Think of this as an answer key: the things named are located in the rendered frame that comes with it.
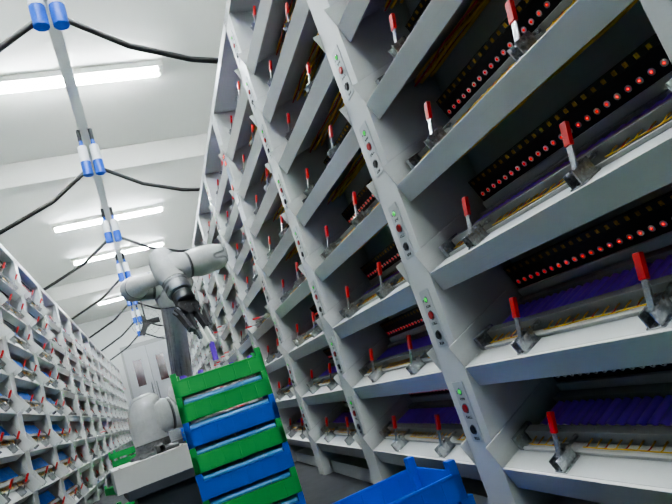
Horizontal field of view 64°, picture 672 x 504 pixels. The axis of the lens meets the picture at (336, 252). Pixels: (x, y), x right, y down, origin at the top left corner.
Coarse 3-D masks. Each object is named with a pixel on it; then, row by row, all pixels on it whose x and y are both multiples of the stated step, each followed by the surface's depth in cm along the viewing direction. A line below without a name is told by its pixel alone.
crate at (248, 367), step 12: (240, 360) 178; (252, 360) 179; (204, 372) 174; (216, 372) 175; (228, 372) 176; (240, 372) 177; (252, 372) 178; (180, 384) 172; (192, 384) 173; (204, 384) 173; (216, 384) 174; (180, 396) 171
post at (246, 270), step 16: (208, 176) 324; (224, 208) 321; (224, 224) 319; (224, 240) 316; (240, 240) 319; (240, 272) 313; (240, 288) 310; (240, 304) 316; (256, 304) 310; (272, 336) 307; (272, 384) 300; (288, 416) 297
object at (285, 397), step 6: (288, 378) 259; (282, 384) 301; (288, 384) 297; (276, 390) 299; (282, 390) 296; (288, 390) 280; (276, 396) 298; (282, 396) 281; (288, 396) 257; (294, 396) 251; (276, 402) 287; (282, 402) 274; (288, 402) 262; (294, 402) 251
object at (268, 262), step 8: (280, 216) 206; (288, 224) 189; (280, 232) 203; (288, 232) 194; (280, 240) 205; (288, 240) 198; (280, 248) 210; (288, 248) 203; (296, 248) 231; (264, 256) 246; (272, 256) 222; (280, 256) 215; (264, 264) 245; (272, 264) 228; (264, 272) 244
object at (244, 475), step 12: (288, 444) 174; (276, 456) 172; (288, 456) 173; (240, 468) 169; (252, 468) 170; (264, 468) 170; (276, 468) 171; (216, 480) 167; (228, 480) 167; (240, 480) 168; (252, 480) 169; (204, 492) 165; (216, 492) 166
